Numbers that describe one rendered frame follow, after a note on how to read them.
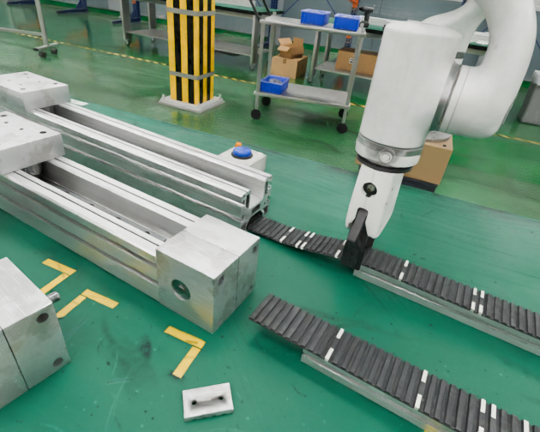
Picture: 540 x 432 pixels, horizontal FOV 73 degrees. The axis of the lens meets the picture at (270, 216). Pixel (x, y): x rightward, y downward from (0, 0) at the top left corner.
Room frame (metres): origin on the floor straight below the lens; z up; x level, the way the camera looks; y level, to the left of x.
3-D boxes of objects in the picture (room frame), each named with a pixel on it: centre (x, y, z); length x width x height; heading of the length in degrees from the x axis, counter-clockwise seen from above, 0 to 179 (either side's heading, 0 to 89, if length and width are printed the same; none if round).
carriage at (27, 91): (0.85, 0.61, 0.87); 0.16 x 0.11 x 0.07; 63
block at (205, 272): (0.38, 0.07, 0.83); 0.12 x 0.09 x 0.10; 153
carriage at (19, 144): (0.57, 0.47, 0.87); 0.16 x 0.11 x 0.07; 63
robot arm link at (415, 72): (0.47, -0.15, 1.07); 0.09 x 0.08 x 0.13; 67
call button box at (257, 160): (0.72, 0.08, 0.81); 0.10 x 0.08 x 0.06; 153
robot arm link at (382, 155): (0.47, -0.14, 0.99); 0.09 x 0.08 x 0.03; 153
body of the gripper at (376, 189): (0.47, -0.15, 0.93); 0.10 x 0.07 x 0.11; 153
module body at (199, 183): (0.74, 0.38, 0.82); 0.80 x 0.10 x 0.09; 63
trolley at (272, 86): (3.72, -0.15, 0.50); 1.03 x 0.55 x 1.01; 83
